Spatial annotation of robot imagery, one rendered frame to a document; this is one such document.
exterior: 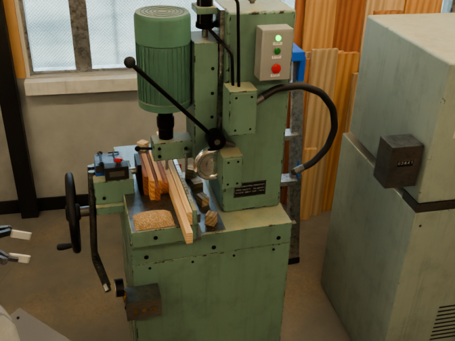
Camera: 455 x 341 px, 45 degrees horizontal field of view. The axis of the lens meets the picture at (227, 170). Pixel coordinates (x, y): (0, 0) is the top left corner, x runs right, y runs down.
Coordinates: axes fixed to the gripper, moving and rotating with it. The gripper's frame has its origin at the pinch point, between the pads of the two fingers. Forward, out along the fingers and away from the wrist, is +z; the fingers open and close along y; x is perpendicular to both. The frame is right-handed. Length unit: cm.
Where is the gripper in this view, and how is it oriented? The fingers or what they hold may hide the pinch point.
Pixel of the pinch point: (26, 247)
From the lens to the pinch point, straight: 208.2
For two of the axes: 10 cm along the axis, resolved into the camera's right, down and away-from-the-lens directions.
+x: -3.7, 8.5, 3.8
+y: -2.6, -4.9, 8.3
